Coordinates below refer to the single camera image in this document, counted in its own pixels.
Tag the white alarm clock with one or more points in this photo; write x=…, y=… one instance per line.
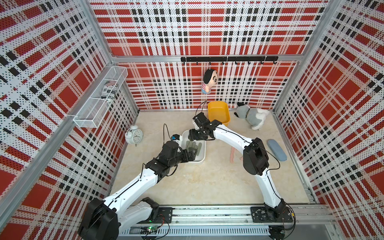
x=134, y=135

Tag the white storage box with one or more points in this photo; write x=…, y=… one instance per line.
x=201, y=157

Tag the cartoon boy doll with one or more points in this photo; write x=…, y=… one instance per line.
x=209, y=80

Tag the striped can in basket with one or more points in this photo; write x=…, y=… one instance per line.
x=109, y=91

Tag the yellow storage box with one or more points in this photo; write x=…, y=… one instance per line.
x=219, y=111

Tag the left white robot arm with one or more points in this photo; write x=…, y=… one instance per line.
x=106, y=219

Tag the white wire wall basket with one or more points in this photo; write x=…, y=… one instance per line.
x=94, y=109

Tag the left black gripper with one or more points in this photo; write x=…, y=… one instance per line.
x=185, y=158

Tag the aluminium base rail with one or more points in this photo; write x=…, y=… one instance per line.
x=232, y=220

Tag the grey plush dog toy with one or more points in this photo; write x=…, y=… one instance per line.
x=256, y=117

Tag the black hook rail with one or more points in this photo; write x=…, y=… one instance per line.
x=260, y=59

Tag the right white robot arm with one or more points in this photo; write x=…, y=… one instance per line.
x=255, y=161

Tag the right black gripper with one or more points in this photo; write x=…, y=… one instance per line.
x=192, y=135

